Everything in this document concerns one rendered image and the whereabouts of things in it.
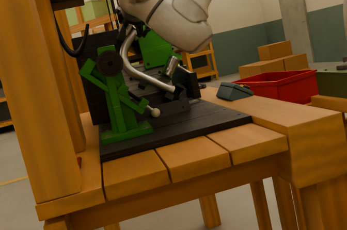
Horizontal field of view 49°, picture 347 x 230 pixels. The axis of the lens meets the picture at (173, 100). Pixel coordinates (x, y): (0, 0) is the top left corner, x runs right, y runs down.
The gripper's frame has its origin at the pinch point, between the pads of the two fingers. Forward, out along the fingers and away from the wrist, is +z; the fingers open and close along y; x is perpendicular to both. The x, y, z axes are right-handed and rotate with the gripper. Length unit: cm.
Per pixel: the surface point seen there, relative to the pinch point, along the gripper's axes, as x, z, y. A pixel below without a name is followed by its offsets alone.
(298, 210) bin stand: 19, 49, -104
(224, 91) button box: 1.0, 3.1, -39.1
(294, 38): -458, 783, -239
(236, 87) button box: -0.4, -4.2, -41.2
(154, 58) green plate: 3.3, 4.5, -10.9
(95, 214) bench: 54, -39, -21
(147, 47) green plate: 0.9, 4.5, -6.6
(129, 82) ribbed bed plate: 15.1, 6.5, -7.7
